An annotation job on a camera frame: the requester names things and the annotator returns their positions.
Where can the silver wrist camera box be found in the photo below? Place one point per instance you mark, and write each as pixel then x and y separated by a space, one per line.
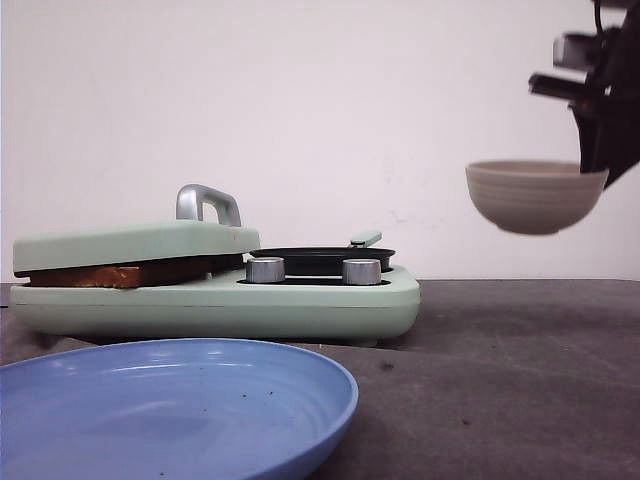
pixel 576 51

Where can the left silver control knob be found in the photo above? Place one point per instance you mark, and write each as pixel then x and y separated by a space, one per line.
pixel 265 270

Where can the right silver control knob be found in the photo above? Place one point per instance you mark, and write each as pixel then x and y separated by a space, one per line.
pixel 361 272

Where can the breakfast maker hinged lid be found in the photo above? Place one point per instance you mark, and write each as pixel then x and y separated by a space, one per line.
pixel 207 223

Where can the silver control knob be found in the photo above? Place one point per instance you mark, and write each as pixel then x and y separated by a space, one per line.
pixel 361 272
pixel 265 270

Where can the mint green breakfast maker base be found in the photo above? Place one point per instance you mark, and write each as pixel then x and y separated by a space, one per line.
pixel 225 305

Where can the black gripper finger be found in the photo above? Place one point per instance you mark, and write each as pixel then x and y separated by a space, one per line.
pixel 588 125
pixel 618 162

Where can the beige ribbed bowl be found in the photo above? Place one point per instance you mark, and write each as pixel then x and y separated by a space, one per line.
pixel 533 197

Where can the black round frying pan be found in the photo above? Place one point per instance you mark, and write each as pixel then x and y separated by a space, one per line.
pixel 327 261

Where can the toast bread slice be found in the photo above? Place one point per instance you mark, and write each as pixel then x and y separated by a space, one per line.
pixel 94 276
pixel 183 269

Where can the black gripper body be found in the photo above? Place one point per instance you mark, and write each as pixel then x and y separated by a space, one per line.
pixel 611 89

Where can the grey table cloth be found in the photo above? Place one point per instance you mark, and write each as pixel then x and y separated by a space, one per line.
pixel 524 379

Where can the blue round plate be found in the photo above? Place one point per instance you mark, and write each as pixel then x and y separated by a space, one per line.
pixel 174 409

